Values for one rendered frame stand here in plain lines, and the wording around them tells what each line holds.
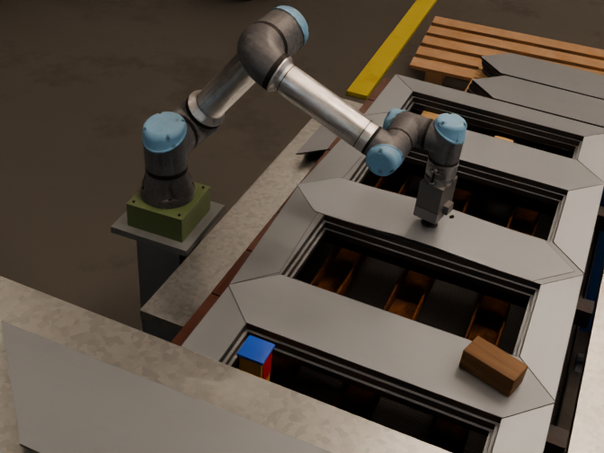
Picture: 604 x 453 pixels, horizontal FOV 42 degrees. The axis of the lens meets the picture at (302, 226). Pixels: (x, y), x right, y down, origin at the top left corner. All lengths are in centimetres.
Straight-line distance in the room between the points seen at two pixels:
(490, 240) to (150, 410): 107
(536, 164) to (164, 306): 115
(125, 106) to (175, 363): 296
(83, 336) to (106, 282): 169
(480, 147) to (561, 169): 24
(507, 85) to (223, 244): 120
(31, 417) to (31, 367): 10
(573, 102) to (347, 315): 138
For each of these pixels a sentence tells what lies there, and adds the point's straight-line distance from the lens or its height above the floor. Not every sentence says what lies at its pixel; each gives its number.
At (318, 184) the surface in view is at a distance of 214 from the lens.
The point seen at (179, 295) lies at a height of 68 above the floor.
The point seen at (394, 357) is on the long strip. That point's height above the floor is 87.
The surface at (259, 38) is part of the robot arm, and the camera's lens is 186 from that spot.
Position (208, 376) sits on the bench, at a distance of 137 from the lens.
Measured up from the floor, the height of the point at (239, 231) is 68.
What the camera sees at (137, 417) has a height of 107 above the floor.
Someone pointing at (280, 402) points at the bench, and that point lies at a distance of 134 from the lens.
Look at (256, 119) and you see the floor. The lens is 415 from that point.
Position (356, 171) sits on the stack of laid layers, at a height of 86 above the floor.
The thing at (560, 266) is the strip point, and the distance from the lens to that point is 204.
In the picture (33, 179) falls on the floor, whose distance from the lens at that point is 373.
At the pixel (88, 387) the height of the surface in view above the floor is 107.
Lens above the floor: 208
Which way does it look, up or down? 38 degrees down
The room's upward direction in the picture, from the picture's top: 6 degrees clockwise
